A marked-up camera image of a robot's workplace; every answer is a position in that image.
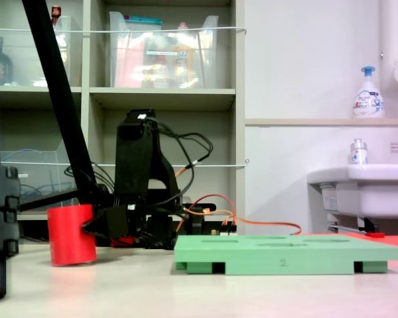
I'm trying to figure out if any circuit board with wires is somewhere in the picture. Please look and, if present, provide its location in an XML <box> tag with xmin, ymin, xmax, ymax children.
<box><xmin>211</xmin><ymin>221</ymin><xmax>239</xmax><ymax>237</ymax></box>

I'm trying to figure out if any clear plastic storage bin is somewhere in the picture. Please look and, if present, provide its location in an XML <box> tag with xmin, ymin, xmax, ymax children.
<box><xmin>108</xmin><ymin>11</ymin><xmax>220</xmax><ymax>90</ymax></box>
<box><xmin>0</xmin><ymin>15</ymin><xmax>73</xmax><ymax>88</ymax></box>

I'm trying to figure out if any green shape sorter board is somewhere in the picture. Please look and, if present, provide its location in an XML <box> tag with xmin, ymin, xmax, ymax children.
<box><xmin>173</xmin><ymin>234</ymin><xmax>398</xmax><ymax>276</ymax></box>

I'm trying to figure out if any clear file box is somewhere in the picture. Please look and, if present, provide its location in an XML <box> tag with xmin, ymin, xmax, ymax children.
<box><xmin>0</xmin><ymin>136</ymin><xmax>78</xmax><ymax>202</ymax></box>

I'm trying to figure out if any white blue soap pump bottle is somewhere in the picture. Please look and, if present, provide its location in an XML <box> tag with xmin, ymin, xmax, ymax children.
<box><xmin>352</xmin><ymin>66</ymin><xmax>386</xmax><ymax>119</ymax></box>

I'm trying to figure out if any thin orange wire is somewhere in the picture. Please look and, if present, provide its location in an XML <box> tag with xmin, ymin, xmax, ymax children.
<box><xmin>174</xmin><ymin>193</ymin><xmax>303</xmax><ymax>237</ymax></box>

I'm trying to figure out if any red cylinder block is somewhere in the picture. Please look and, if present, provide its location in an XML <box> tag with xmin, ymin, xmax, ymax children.
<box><xmin>46</xmin><ymin>204</ymin><xmax>98</xmax><ymax>268</ymax></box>

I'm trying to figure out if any dark glass bottle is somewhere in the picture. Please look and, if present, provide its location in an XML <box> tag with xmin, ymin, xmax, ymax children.
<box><xmin>0</xmin><ymin>36</ymin><xmax>15</xmax><ymax>87</ymax></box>

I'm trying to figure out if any notched black stack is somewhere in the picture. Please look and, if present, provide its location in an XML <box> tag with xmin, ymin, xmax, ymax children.
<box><xmin>0</xmin><ymin>165</ymin><xmax>21</xmax><ymax>301</ymax></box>

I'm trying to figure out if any thin black cable pair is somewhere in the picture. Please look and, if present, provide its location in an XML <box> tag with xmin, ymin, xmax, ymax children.
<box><xmin>145</xmin><ymin>115</ymin><xmax>215</xmax><ymax>213</ymax></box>

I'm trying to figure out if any white cord across shelf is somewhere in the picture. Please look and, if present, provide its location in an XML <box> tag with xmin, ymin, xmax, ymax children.
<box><xmin>0</xmin><ymin>26</ymin><xmax>248</xmax><ymax>36</ymax></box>
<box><xmin>0</xmin><ymin>158</ymin><xmax>251</xmax><ymax>169</ymax></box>

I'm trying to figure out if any grey shelf unit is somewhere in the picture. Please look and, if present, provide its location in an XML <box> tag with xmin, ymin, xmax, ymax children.
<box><xmin>0</xmin><ymin>0</ymin><xmax>247</xmax><ymax>235</ymax></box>

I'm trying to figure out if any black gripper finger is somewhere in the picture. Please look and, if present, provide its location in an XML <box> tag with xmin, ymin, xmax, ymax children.
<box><xmin>80</xmin><ymin>211</ymin><xmax>108</xmax><ymax>239</ymax></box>

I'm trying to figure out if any pink capped spray bottle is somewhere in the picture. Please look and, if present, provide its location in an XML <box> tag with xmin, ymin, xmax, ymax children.
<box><xmin>174</xmin><ymin>21</ymin><xmax>196</xmax><ymax>89</ymax></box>

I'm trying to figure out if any small silver capped bottle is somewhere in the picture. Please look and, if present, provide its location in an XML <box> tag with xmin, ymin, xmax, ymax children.
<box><xmin>349</xmin><ymin>138</ymin><xmax>369</xmax><ymax>166</ymax></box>

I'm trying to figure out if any white ceramic sink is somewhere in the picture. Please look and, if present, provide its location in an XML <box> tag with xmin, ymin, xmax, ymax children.
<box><xmin>306</xmin><ymin>163</ymin><xmax>398</xmax><ymax>220</ymax></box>

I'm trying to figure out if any brown bottle red cap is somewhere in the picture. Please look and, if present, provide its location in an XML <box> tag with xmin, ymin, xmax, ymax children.
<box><xmin>50</xmin><ymin>5</ymin><xmax>62</xmax><ymax>27</ymax></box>

